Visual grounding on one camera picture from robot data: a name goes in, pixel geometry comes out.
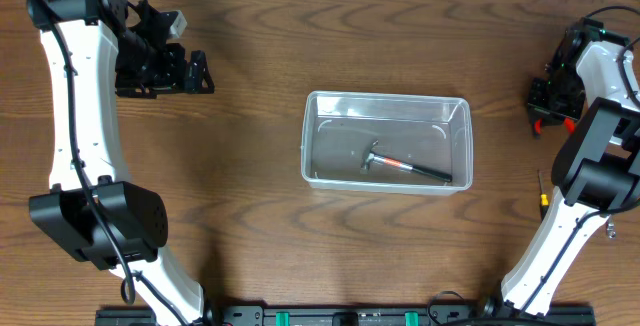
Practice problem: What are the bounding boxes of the small claw hammer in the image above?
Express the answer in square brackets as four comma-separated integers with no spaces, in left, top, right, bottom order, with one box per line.
[360,140,453,183]

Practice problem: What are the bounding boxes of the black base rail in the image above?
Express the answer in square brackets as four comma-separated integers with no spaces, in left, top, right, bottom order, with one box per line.
[94,303,597,326]

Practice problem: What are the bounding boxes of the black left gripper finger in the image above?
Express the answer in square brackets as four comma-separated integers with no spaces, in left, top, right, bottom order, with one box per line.
[184,70,214,93]
[188,50,207,72]

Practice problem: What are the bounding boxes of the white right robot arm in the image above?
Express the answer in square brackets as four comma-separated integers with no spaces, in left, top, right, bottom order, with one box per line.
[485,15,639,318]

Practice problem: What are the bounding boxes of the clear plastic container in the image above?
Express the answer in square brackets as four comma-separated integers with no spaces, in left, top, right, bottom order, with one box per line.
[300,91,474,196]

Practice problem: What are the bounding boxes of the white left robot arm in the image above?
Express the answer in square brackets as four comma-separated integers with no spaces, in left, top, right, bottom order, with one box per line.
[27,0,218,325]

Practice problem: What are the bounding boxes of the silver wrench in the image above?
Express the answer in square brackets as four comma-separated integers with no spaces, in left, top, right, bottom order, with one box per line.
[606,219,617,239]

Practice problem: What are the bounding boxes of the red handled pliers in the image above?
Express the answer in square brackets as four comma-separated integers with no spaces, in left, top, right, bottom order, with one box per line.
[532,118,576,139]

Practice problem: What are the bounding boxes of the black yellow screwdriver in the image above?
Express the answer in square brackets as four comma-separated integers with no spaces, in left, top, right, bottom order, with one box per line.
[537,170,549,219]

